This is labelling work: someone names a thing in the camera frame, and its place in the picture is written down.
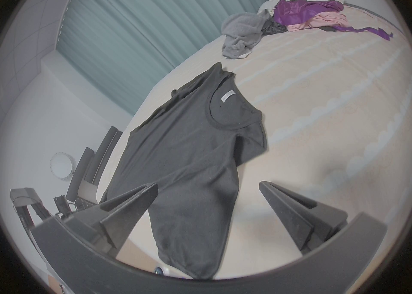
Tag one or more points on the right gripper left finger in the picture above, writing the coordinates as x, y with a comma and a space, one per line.
125, 218

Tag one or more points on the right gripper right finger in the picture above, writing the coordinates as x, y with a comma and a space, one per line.
296, 218

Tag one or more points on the black T-shirt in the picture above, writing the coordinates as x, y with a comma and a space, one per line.
190, 164

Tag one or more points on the bed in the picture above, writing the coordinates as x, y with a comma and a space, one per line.
322, 109

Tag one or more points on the black chest of drawers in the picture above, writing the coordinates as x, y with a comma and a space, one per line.
103, 157

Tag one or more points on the round mirror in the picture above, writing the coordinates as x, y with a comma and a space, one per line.
61, 165

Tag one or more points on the blue-green curtain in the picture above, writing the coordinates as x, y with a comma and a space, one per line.
180, 6
106, 61

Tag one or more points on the black shiny garment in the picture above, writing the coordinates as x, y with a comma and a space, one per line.
273, 28

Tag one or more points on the grey garment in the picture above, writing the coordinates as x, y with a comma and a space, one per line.
241, 32

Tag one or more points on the pink garment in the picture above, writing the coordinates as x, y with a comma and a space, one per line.
325, 21

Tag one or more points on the purple garment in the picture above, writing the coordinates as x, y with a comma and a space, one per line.
296, 13

